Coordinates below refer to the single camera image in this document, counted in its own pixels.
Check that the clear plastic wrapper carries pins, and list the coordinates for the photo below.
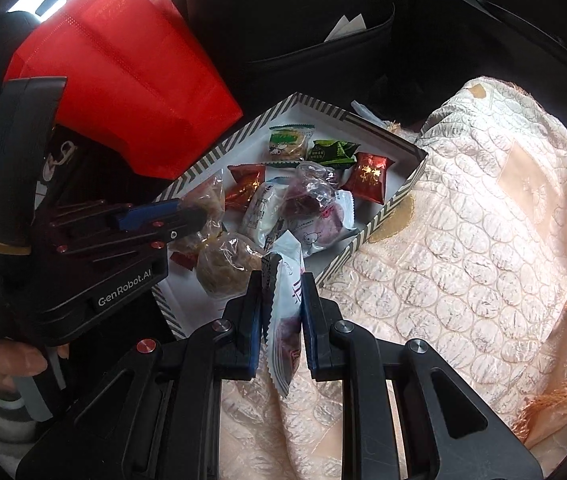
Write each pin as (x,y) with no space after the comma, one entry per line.
(368,112)

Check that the white paper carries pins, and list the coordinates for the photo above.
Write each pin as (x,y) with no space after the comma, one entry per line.
(348,25)

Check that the green snack packet grey print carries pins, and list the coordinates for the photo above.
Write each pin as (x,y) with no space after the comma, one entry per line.
(333,152)

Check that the white pink snack packet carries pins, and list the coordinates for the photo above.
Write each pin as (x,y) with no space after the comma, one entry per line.
(323,227)
(283,350)

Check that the black seat back pocket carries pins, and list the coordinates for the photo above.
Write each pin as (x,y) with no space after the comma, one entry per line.
(313,60)

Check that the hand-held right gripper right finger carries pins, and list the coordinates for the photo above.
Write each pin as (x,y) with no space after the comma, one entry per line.
(309,340)

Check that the person's left hand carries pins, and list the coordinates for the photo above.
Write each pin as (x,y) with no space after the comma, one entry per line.
(8,362)

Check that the peach quilted blanket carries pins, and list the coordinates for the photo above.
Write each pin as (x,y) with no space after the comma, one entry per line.
(463,235)

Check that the striped cardboard box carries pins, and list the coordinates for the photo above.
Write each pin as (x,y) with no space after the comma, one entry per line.
(393,200)

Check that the clear wrapper of red dates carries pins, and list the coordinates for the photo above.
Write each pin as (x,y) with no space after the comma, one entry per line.
(308,200)

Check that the green and white snack packet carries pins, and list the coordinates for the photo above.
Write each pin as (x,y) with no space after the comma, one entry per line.
(288,140)

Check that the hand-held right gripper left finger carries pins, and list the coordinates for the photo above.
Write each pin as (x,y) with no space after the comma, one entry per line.
(256,360)

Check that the red fabric bag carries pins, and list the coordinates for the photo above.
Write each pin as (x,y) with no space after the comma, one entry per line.
(128,70)

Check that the red snack packet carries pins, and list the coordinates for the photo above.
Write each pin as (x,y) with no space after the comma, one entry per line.
(373,175)
(246,185)

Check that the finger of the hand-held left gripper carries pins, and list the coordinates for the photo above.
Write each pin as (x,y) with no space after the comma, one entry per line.
(133,216)
(163,232)

